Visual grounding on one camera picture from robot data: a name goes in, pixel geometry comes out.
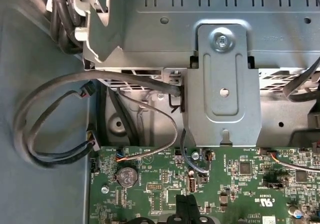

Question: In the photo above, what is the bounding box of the thick black cable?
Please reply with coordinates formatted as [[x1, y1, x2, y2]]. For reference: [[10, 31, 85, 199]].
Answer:
[[12, 70, 182, 170], [48, 0, 85, 55]]

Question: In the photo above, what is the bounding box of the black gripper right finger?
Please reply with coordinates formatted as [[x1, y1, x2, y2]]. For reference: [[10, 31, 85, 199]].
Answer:
[[186, 194, 210, 224]]

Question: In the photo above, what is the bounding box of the grey braided wire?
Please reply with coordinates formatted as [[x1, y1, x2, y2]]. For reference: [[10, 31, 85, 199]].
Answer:
[[267, 151, 320, 173], [114, 87, 180, 163], [179, 127, 213, 175]]

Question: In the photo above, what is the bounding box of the small can capacitor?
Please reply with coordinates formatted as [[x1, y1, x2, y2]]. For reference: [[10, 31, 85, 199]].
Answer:
[[287, 205, 305, 219]]

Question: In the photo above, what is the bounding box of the silver bracket screw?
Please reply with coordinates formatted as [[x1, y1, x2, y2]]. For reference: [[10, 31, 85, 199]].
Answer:
[[209, 28, 236, 53]]

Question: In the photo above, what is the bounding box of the black flat cable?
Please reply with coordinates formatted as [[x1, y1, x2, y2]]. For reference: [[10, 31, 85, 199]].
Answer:
[[96, 83, 107, 147], [107, 87, 140, 146]]

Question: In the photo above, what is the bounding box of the metal cage bracket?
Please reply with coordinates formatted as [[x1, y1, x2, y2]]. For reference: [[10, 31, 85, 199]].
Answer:
[[183, 23, 263, 147]]

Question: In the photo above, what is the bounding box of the thin black connector cable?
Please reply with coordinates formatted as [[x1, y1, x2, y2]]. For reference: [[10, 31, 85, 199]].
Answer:
[[26, 82, 97, 160]]

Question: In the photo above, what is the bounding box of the grey flat cable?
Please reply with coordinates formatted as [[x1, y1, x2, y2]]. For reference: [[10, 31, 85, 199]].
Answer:
[[282, 57, 320, 103]]

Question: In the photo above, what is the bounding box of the round coin battery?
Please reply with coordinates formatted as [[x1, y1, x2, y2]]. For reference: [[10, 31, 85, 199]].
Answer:
[[116, 167, 138, 189]]

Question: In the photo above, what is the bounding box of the pale plastic cage clip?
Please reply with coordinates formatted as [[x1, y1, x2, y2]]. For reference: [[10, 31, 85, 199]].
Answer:
[[73, 0, 112, 44]]

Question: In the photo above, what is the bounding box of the green motherboard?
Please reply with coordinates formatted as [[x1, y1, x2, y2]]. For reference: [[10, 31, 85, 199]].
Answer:
[[87, 145, 320, 224]]

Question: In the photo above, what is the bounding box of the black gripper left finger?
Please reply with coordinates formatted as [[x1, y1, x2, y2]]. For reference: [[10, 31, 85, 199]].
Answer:
[[126, 194, 188, 224]]

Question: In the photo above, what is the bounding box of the internal USB port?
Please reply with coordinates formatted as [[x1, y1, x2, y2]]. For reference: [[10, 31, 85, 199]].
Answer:
[[186, 177, 199, 194]]

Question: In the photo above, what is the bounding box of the white board sticker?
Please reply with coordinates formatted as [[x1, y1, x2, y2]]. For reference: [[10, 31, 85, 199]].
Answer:
[[254, 215, 276, 224]]

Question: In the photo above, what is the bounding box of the metal disk bay cage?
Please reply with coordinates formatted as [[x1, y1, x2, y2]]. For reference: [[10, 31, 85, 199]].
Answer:
[[82, 0, 320, 91]]

